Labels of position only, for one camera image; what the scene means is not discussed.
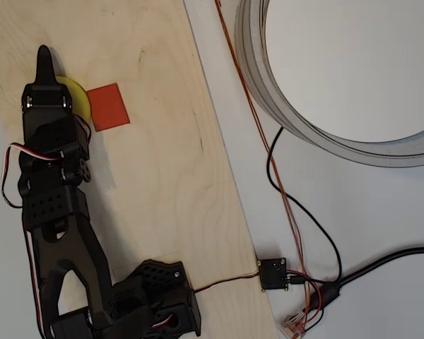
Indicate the small black controller board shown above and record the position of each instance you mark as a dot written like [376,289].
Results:
[272,273]

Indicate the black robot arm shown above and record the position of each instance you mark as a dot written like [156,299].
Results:
[53,208]

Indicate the yellow round sponge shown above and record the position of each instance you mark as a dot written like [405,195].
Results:
[80,100]

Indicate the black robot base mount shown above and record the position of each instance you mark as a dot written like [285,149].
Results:
[162,279]

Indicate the light plywood board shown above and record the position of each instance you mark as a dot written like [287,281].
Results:
[162,141]

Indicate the red square plate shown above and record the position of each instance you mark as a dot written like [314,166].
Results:
[109,107]

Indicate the large grey round cylinder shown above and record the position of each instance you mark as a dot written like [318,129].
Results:
[254,70]

